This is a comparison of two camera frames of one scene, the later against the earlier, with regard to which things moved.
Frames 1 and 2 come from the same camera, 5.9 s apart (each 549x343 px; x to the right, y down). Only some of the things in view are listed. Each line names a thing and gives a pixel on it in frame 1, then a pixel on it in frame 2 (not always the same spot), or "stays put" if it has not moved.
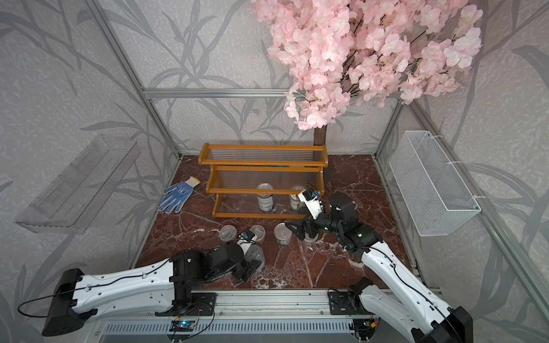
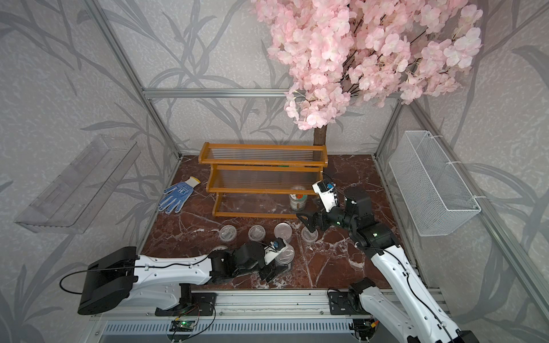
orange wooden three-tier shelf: (261, 181) stays put
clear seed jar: (227, 233) stays put
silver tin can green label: (282, 234) stays put
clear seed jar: (260, 232) stays put
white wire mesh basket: (437, 198) stays put
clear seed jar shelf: (309, 240) stays put
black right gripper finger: (298, 228) -> (311, 220)
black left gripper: (245, 266) -> (269, 274)
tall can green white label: (265, 201) -> (287, 256)
